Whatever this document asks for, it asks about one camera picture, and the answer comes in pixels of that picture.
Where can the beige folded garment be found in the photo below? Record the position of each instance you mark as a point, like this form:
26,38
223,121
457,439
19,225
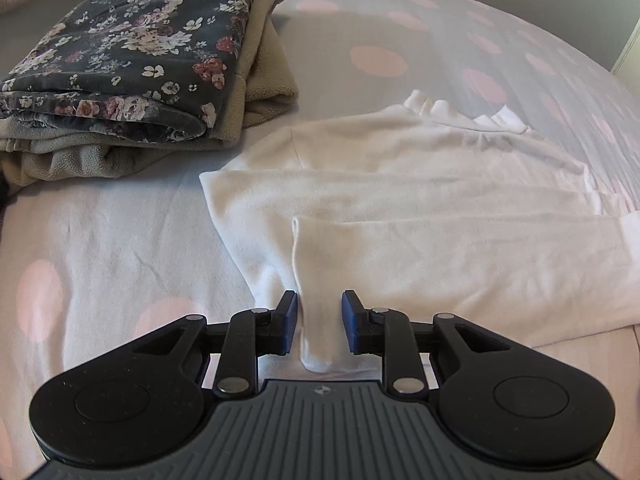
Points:
263,88

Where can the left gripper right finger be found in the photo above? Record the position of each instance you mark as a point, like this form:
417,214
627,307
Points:
502,401

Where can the cream long sleeve shirt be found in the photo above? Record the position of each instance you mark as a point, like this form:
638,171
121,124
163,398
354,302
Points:
422,209

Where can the polka dot bed sheet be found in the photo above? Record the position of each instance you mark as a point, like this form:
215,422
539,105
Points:
87,265

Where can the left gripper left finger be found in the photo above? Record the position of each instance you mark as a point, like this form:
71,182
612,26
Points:
153,395

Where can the dark floral folded garment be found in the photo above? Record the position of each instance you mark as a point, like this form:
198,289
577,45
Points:
149,71

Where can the cream door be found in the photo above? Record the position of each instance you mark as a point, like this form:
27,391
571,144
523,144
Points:
627,66

